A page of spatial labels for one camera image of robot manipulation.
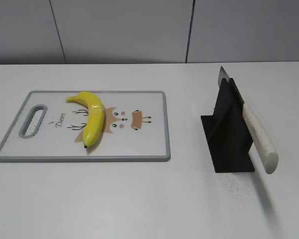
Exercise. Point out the white-handled kitchen knife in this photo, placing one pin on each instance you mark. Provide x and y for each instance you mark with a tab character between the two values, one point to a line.
264	146

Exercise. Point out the yellow plastic banana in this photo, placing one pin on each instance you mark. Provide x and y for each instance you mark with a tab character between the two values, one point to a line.
96	116

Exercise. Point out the white grey-rimmed cutting board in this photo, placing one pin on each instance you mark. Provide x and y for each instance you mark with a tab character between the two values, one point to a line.
49	129

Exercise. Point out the black knife stand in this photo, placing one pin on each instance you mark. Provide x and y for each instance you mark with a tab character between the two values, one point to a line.
227	135

